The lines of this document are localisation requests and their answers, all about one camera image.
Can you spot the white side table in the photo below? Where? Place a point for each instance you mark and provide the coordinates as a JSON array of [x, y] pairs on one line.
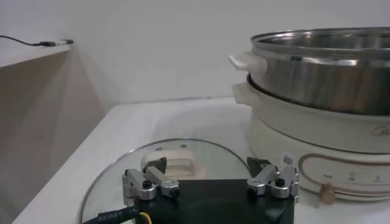
[[24, 56]]

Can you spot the round glass pot lid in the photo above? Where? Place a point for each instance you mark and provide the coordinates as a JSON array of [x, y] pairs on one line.
[[213, 161]]

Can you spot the small silver black adapter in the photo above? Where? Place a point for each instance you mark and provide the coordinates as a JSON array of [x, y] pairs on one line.
[[58, 42]]

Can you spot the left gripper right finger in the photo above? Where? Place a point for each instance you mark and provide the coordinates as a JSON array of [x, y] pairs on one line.
[[274, 182]]

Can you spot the stainless steel steamer basket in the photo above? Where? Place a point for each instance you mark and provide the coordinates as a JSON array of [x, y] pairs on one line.
[[320, 79]]

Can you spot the cream electric cooker base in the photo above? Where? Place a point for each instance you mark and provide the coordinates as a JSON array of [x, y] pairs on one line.
[[304, 131]]

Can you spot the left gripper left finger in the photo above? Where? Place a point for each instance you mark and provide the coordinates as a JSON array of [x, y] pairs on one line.
[[143, 185]]

